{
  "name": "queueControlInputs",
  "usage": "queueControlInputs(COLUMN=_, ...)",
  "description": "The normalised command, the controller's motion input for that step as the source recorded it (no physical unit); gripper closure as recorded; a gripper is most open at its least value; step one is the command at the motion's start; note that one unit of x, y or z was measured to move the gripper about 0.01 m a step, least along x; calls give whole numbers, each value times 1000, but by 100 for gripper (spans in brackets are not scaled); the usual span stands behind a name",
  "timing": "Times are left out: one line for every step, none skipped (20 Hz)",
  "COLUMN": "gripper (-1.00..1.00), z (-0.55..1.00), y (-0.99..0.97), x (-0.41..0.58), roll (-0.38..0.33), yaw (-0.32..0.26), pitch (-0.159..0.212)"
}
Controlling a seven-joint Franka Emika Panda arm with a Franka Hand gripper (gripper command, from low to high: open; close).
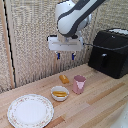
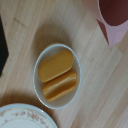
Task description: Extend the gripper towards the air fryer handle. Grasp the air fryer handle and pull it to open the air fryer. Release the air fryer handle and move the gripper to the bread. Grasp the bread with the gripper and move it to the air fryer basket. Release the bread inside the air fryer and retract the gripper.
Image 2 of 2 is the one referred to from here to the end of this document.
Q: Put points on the white floral rim plate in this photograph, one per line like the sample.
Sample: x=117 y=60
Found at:
x=20 y=118

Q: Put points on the yellow toy bread piece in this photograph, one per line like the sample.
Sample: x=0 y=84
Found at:
x=55 y=65
x=60 y=87

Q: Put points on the pink cup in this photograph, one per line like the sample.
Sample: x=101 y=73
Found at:
x=115 y=13

